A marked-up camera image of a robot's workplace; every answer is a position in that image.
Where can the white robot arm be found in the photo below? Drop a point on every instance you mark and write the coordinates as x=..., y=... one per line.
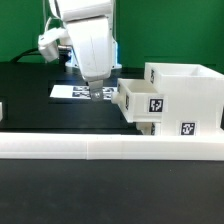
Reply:
x=75, y=10

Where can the white drawer tray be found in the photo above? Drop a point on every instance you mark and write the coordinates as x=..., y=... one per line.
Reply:
x=146, y=128
x=138, y=100

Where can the white U-shaped fence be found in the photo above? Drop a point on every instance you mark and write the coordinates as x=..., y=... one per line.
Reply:
x=111, y=147

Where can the white drawer cabinet box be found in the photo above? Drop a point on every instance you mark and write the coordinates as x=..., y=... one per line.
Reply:
x=193, y=98

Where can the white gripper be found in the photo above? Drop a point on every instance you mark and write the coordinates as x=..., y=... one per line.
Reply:
x=92, y=43

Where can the paper sheet with markers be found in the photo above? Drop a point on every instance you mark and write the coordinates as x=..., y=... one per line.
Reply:
x=78, y=92

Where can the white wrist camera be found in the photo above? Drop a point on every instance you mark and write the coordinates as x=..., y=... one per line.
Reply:
x=47, y=43

